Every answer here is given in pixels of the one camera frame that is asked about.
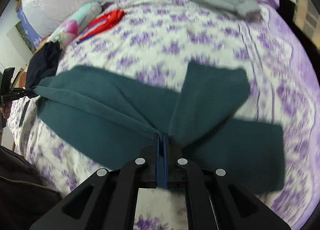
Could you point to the red striped folded garment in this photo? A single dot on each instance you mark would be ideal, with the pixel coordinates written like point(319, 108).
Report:
point(102, 24)

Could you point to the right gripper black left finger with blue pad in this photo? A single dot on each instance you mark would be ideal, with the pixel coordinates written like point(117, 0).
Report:
point(106, 199)

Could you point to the beige grey brick cloth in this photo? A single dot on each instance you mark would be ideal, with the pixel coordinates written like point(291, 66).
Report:
point(306, 18)

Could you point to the blue landscape poster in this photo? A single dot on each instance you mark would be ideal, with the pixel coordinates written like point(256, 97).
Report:
point(30, 37)

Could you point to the person's left hand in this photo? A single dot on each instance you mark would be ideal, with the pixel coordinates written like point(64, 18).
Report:
point(6, 109)

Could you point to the pastel floral pillow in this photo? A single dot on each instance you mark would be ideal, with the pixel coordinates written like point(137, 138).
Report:
point(75, 24)

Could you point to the dark navy garment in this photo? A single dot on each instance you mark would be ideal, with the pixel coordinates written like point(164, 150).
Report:
point(43, 64)

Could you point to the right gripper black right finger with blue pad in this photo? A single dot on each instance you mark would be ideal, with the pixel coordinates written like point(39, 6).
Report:
point(214, 199)

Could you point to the purple floral bedspread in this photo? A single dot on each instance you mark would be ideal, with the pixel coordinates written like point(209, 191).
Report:
point(154, 43)

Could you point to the dark teal pants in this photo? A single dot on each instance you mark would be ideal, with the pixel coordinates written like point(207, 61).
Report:
point(110, 118)

